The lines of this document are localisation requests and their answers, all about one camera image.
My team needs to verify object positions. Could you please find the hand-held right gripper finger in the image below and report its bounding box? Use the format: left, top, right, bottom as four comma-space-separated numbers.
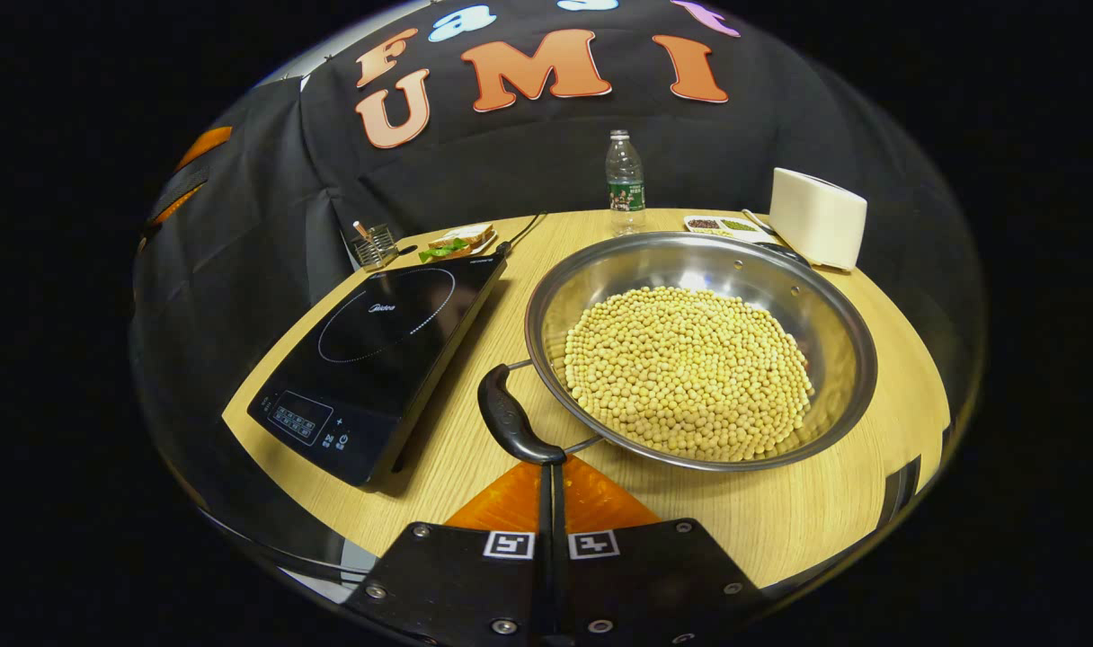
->
554, 454, 768, 647
342, 458, 555, 647

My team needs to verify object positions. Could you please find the pile of soybeans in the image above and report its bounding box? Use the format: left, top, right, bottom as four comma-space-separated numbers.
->
563, 286, 815, 462

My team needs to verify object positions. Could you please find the black induction cooktop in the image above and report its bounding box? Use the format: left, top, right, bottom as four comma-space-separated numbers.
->
247, 253, 509, 488

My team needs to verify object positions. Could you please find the steel pot with black handles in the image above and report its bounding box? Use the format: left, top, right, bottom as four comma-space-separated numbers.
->
477, 231, 878, 473

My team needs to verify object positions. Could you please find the sandwich with lettuce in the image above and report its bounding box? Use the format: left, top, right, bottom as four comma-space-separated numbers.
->
418, 223, 495, 264

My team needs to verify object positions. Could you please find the black backdrop cloth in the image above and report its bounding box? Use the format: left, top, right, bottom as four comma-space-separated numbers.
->
129, 0, 988, 540

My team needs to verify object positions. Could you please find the white divided bean dish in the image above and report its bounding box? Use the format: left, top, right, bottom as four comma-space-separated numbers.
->
683, 214, 772, 244

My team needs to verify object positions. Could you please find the clear plastic water bottle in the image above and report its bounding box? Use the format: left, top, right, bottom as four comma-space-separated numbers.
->
605, 129, 646, 236

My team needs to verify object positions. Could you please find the white toaster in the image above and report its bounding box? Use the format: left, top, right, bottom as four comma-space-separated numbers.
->
769, 167, 868, 272

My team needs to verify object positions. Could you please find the wire utensil holder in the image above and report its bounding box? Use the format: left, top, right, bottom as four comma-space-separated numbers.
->
349, 220, 399, 270

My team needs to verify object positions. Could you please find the black cooktop power cable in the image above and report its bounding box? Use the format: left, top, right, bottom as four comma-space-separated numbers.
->
495, 211, 547, 257

